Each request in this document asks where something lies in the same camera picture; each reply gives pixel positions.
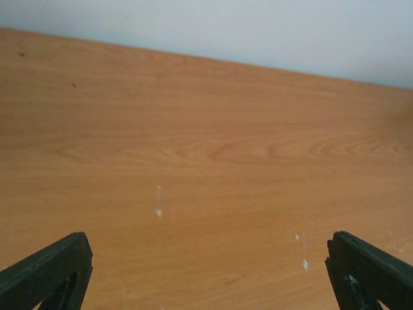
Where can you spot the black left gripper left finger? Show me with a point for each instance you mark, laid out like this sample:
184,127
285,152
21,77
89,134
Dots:
56,277

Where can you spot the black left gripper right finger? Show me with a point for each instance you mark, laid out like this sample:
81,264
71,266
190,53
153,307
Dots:
365,277

